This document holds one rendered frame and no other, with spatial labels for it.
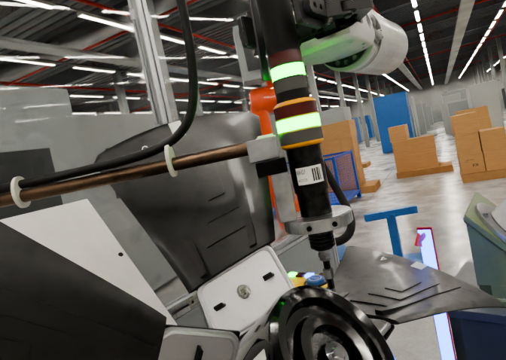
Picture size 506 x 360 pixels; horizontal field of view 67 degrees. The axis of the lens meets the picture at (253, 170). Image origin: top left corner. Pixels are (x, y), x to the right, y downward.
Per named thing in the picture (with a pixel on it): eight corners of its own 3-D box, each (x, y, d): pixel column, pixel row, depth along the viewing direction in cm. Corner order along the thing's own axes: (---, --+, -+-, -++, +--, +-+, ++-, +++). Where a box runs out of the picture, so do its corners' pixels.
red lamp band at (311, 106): (275, 120, 36) (272, 107, 36) (275, 123, 41) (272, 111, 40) (321, 110, 36) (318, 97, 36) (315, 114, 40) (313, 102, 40)
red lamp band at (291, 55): (269, 66, 36) (267, 53, 36) (269, 73, 40) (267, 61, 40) (304, 58, 36) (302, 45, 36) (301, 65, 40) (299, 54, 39)
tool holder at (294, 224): (265, 244, 36) (243, 141, 35) (266, 227, 43) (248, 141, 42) (361, 225, 35) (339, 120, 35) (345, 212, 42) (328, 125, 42)
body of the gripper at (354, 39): (388, 54, 48) (352, 47, 39) (316, 77, 54) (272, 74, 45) (376, -5, 47) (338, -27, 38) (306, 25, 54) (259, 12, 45)
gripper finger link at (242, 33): (283, 50, 44) (248, 45, 38) (261, 59, 46) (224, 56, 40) (278, 22, 43) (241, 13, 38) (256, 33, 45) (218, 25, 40)
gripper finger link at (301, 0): (357, 22, 38) (327, 10, 33) (328, 33, 40) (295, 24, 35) (351, -11, 38) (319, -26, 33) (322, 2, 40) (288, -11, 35)
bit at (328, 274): (336, 301, 40) (327, 253, 40) (342, 304, 39) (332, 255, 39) (327, 304, 40) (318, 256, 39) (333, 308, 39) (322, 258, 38)
